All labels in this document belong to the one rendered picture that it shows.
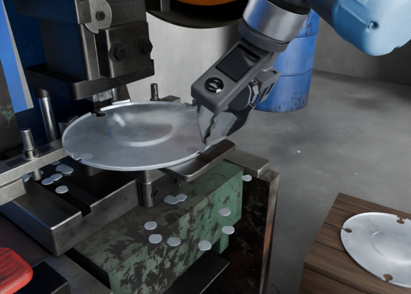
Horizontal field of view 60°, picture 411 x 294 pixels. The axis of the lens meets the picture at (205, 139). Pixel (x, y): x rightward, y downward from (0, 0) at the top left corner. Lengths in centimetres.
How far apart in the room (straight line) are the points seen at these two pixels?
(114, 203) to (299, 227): 115
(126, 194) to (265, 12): 41
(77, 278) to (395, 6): 54
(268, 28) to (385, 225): 90
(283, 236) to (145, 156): 112
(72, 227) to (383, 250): 83
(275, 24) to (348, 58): 352
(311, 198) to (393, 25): 157
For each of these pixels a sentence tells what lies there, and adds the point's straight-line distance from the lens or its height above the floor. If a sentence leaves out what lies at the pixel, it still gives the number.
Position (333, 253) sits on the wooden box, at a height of 35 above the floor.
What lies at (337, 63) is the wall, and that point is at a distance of 401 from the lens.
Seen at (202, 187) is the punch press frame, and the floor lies 64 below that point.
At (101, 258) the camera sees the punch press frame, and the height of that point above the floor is 64.
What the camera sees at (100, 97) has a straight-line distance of 75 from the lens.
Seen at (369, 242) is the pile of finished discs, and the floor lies 35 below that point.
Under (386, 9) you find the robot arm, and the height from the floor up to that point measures 104.
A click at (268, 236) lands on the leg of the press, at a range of 96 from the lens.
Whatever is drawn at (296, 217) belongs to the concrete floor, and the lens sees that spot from 176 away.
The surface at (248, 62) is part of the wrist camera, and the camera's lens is 47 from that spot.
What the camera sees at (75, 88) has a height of 88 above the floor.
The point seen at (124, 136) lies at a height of 79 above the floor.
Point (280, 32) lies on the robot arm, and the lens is 47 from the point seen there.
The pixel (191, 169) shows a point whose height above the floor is 78.
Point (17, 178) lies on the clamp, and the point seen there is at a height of 74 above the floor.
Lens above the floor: 108
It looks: 27 degrees down
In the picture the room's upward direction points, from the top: straight up
